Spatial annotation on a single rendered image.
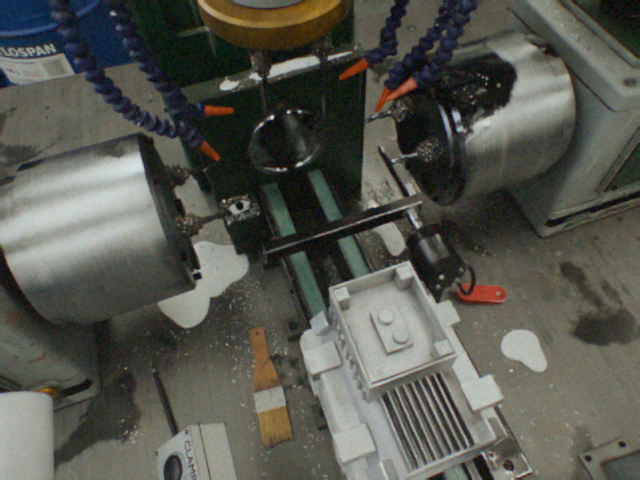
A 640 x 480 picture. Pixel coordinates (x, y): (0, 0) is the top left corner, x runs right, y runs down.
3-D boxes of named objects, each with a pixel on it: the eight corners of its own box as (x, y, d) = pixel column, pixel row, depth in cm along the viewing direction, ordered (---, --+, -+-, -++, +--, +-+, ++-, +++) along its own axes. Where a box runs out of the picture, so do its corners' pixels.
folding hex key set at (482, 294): (456, 303, 91) (458, 299, 89) (455, 288, 93) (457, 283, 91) (505, 306, 90) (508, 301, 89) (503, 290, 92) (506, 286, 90)
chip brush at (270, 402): (243, 332, 90) (242, 330, 89) (270, 325, 90) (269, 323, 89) (263, 449, 79) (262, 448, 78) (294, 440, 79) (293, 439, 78)
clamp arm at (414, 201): (413, 201, 79) (262, 250, 75) (416, 189, 77) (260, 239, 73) (423, 217, 77) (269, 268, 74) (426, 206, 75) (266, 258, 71)
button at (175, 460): (173, 460, 55) (159, 462, 54) (189, 449, 54) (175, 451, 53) (178, 488, 54) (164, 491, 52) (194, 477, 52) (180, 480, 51)
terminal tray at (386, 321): (327, 314, 61) (325, 288, 55) (405, 287, 63) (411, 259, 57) (364, 407, 55) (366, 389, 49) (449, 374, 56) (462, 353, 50)
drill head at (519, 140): (348, 150, 97) (348, 38, 76) (530, 95, 103) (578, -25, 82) (401, 250, 84) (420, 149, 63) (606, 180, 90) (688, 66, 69)
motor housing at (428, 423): (304, 365, 73) (293, 313, 57) (419, 323, 76) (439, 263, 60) (354, 509, 63) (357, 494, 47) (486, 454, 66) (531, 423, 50)
